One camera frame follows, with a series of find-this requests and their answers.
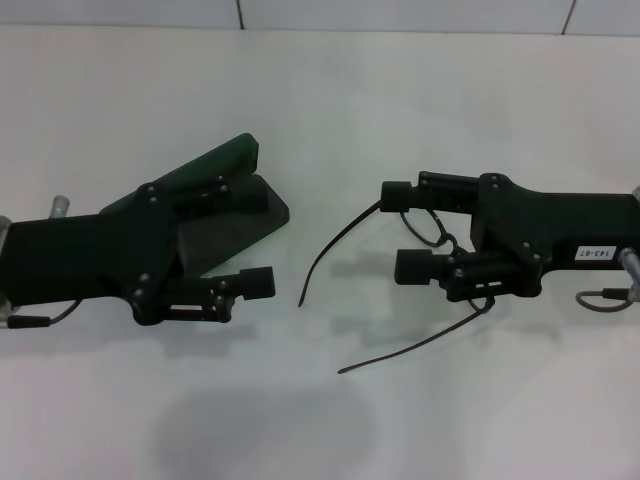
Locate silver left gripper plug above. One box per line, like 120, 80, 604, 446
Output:
49, 194, 72, 221

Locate black glasses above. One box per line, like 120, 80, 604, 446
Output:
297, 202, 496, 376

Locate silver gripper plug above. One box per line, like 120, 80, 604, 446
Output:
618, 249, 640, 304
49, 194, 72, 221

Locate grey right gripper cable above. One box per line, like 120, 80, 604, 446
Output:
574, 288, 632, 315

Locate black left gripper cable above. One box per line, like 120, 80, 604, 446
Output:
7, 298, 80, 329

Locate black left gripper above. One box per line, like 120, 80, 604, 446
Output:
7, 182, 182, 327

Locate green glasses case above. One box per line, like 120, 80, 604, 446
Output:
102, 132, 291, 269

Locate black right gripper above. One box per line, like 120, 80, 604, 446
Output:
381, 171, 637, 302

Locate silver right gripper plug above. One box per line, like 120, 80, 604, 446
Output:
618, 249, 640, 304

